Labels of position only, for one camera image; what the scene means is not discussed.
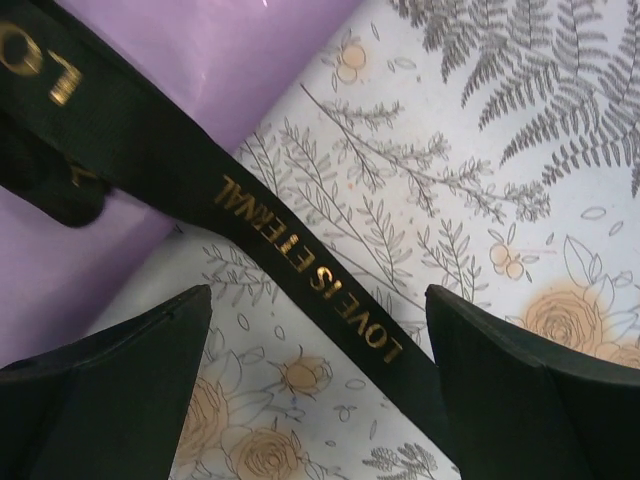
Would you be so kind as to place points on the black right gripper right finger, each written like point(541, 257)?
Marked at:
point(523, 407)

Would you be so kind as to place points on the black gold-lettered ribbon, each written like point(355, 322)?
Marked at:
point(77, 119)

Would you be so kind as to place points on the floral patterned table mat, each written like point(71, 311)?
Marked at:
point(490, 147)

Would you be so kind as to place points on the purple wrapping paper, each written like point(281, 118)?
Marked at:
point(225, 63)

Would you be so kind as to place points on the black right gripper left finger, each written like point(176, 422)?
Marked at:
point(111, 405)

